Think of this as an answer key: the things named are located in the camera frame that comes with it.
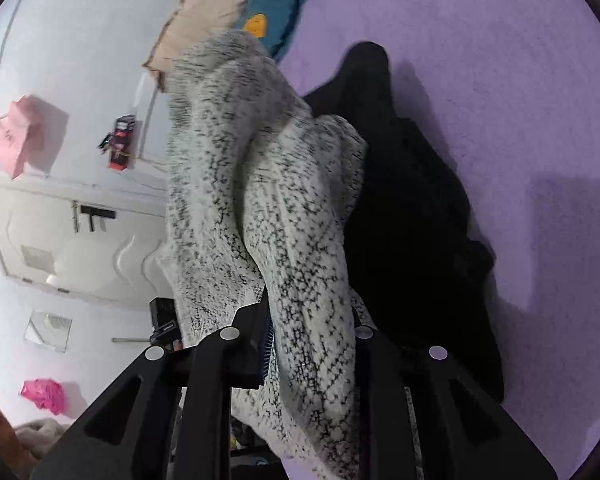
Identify teal garment with yellow patches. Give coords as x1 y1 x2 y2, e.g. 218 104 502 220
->
237 0 338 61

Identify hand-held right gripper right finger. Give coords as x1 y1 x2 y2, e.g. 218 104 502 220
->
352 310 558 480

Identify beige pillow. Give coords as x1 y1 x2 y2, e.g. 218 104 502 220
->
141 0 276 92

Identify pink bag on wall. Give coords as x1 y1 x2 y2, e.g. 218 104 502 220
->
0 95 70 181

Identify red black wall hanging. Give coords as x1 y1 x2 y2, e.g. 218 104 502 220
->
98 115 140 172

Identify black pants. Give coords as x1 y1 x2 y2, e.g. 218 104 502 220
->
300 41 506 403

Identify white door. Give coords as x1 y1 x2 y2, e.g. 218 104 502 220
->
0 172 173 306

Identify beige fluffy cloth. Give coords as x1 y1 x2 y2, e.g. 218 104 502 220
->
12 419 73 461

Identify small square mirror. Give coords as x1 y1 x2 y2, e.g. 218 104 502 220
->
24 310 73 353

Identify grey knit jacket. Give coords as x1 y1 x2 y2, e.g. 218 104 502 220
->
155 29 381 480

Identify pink plastic bag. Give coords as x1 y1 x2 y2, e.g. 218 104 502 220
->
20 379 65 416

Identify black door handle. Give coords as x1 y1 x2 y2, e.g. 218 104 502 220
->
79 204 117 233

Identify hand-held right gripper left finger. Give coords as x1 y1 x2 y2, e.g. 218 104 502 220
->
30 300 271 480

